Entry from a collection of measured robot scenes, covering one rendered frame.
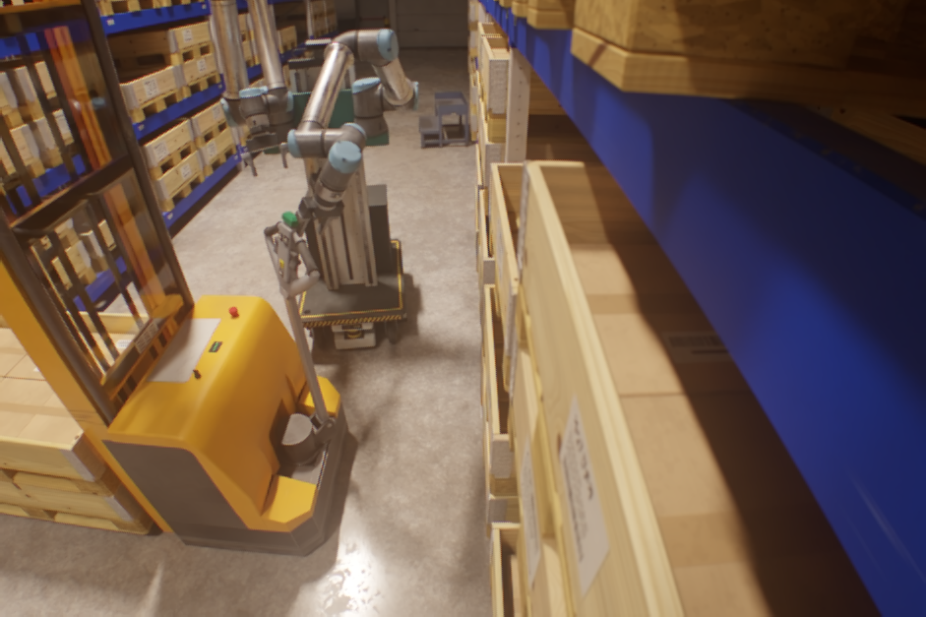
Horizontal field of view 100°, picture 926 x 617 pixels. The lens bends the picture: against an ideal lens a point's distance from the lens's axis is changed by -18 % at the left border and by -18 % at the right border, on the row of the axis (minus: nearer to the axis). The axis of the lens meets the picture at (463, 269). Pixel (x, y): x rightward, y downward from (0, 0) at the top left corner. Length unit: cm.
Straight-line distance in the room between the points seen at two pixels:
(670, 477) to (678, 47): 39
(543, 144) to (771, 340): 177
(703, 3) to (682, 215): 15
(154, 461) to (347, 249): 173
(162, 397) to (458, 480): 142
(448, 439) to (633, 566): 234
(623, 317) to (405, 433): 211
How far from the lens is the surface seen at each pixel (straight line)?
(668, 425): 56
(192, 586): 254
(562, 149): 201
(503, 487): 169
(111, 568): 278
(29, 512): 302
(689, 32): 30
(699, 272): 34
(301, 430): 223
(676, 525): 49
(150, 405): 195
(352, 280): 320
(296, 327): 188
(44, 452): 231
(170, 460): 193
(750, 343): 29
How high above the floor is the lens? 214
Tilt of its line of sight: 34 degrees down
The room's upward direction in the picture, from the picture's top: straight up
